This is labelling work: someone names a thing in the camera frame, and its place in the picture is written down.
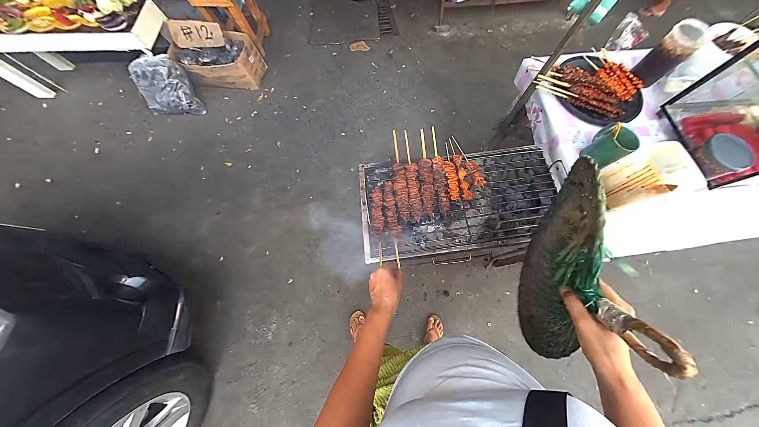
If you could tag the green brown woven fan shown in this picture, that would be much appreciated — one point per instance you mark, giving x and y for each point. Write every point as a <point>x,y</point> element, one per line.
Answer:
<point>548,279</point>

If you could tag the person's right fingers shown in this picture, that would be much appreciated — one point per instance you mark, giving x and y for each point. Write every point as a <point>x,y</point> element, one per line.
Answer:
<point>618,300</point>

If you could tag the clear plastic bag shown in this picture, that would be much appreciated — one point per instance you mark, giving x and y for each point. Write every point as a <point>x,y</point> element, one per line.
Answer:
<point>627,32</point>

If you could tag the pile of cooked skewers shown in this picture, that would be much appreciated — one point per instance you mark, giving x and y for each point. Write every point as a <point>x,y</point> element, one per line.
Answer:
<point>599,89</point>

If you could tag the cardboard box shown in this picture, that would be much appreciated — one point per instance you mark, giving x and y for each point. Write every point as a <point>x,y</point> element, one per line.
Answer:
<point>234,71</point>

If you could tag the single brown meat skewer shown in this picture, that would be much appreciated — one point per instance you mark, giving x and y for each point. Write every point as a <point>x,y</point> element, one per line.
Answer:
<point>377,207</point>
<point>390,204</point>

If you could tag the black plastic bag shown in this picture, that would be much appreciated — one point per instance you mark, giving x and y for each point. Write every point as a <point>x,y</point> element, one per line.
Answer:
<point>163,86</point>

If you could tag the white table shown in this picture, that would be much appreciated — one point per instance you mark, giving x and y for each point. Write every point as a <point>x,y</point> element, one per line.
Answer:
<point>682,232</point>

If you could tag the cardboard price sign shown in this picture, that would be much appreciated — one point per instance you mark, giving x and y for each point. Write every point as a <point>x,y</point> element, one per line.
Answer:
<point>195,34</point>

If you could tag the black car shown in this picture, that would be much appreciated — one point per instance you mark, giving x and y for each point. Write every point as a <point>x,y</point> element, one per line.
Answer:
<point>77,332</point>

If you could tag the brown wooden bench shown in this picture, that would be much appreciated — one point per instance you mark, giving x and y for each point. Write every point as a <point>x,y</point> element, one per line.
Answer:
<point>468,3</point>

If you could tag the glass display case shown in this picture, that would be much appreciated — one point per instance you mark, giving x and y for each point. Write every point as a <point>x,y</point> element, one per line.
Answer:
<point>688,118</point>

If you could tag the white rectangular plastic container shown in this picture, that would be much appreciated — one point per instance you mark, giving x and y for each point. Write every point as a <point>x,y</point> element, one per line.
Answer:
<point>682,169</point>

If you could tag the clear jar of brown sauce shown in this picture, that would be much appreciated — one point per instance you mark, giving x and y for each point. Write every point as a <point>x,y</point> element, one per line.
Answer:
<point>664,56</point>

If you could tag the metal charcoal grill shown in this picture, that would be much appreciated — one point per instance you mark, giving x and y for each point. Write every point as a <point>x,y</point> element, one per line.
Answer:
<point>363,204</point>

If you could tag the teal plastic object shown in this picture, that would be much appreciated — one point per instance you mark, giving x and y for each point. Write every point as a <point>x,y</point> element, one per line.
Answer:
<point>602,10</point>

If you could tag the round black plate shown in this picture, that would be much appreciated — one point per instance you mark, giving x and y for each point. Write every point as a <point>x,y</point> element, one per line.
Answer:
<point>633,112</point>

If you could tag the person's left forearm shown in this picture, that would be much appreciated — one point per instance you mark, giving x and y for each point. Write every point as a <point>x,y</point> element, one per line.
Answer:
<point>357,370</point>

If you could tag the orange wooden stool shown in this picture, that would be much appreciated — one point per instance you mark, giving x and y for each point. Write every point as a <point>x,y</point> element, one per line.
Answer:
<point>240,18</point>

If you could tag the person's body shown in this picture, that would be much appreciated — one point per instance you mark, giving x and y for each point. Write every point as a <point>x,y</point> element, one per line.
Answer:
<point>462,385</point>

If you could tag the metal drain cover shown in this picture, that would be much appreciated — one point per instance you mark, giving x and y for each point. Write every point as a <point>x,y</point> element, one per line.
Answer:
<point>385,18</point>

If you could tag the round grey lid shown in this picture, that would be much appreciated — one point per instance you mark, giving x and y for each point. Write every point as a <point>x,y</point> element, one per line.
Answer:
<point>730,152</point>

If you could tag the pink floral tablecloth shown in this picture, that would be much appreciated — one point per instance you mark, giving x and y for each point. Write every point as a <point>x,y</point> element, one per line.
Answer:
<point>548,121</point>

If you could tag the row of grilling skewers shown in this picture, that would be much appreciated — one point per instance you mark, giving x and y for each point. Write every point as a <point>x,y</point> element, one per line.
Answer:
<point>425,184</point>

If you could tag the white produce stand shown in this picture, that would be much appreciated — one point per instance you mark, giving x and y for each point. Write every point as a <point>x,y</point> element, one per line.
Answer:
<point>89,40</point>

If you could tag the person's right hand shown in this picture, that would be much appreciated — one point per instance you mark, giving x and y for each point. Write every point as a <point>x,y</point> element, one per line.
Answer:
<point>602,338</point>

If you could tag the person's right thumb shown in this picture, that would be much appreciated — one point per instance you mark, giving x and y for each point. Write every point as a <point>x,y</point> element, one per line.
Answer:
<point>574,303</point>

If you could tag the person's left fingers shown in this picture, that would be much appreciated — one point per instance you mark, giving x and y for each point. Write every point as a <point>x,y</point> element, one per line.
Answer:
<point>385,274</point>

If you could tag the person's right forearm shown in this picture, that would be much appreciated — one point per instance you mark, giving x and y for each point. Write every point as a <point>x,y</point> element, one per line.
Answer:
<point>627,397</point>

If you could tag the dark metal pole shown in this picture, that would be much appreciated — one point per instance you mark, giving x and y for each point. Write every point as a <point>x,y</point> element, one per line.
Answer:
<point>545,71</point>

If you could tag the pile of charcoal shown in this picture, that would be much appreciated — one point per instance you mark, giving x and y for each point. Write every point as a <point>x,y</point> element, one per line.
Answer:
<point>516,181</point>

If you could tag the green plastic cup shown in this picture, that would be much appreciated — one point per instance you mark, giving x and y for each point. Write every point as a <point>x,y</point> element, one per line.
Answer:
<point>608,146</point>

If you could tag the bundle of thin wooden sticks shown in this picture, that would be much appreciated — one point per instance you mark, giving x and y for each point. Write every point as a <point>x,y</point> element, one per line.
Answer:
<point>637,179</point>

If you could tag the white round bowl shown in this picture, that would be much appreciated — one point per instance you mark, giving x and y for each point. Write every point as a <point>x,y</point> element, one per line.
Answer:
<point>720,29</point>

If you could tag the person's left hand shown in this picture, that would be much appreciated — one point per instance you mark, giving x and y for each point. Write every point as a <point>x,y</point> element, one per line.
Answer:
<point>385,290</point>

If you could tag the person's legs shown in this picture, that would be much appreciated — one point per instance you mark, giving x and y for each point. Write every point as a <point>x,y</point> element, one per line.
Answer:
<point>394,367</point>

